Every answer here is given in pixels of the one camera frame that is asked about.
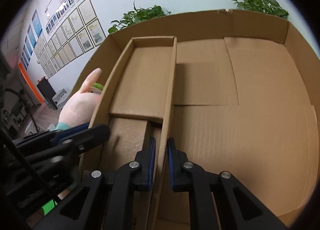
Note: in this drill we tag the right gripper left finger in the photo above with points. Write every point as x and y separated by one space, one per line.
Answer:
104 200

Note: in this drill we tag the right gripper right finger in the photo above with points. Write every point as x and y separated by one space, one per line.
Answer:
217 201

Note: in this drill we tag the pink plush pig toy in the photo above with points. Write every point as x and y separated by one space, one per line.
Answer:
80 107

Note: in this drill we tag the narrow cardboard insert tray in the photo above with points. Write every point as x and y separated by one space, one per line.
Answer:
136 103

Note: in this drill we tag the large cardboard tray box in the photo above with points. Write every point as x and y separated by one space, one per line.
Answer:
245 100

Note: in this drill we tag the left potted green plant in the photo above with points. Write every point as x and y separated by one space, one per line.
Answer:
137 15

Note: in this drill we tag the potted green plant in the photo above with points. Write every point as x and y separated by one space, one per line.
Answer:
271 7
137 15

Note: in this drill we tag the right potted green plant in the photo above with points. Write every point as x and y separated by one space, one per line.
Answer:
271 7

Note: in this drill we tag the framed certificates on wall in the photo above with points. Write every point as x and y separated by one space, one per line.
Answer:
71 31

